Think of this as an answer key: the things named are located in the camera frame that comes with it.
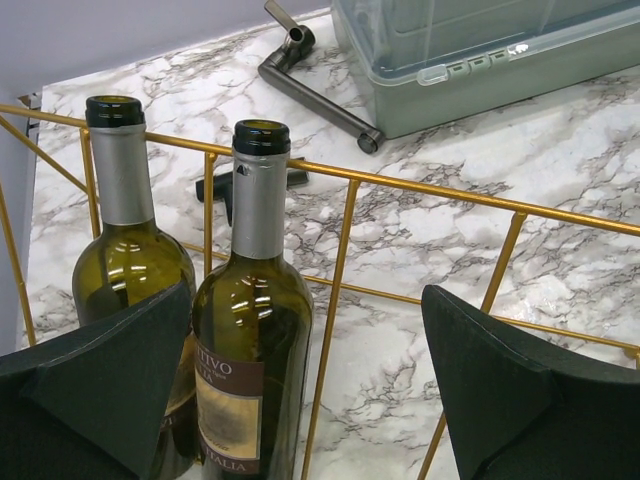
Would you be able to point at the green wine bottle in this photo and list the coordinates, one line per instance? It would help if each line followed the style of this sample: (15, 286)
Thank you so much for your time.
(132, 259)
(252, 319)

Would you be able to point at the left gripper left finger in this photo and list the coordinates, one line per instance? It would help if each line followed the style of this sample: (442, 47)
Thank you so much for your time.
(89, 404)

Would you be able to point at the grey metal crank handle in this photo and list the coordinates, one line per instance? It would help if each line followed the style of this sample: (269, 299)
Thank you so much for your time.
(278, 70)

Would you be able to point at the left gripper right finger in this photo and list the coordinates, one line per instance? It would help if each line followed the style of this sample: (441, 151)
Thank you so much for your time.
(519, 407)

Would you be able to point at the green plastic storage box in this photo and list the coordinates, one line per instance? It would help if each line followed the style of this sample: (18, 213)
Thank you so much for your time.
(418, 64)

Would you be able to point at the gold wire wine rack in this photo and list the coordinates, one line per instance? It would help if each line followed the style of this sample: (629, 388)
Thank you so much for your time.
(574, 286)

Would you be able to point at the small black T connector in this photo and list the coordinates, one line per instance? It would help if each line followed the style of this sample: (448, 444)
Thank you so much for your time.
(223, 188)

